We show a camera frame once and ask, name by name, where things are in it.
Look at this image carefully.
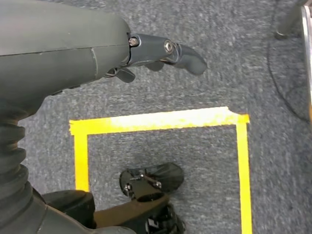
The stainless steel workbench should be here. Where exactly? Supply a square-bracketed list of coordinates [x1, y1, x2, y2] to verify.
[275, 0, 312, 125]

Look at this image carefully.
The black floor cable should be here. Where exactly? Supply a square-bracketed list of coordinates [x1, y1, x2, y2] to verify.
[267, 39, 312, 123]

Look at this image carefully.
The yellow floor tape square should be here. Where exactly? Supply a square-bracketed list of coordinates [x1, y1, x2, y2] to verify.
[69, 106, 253, 234]

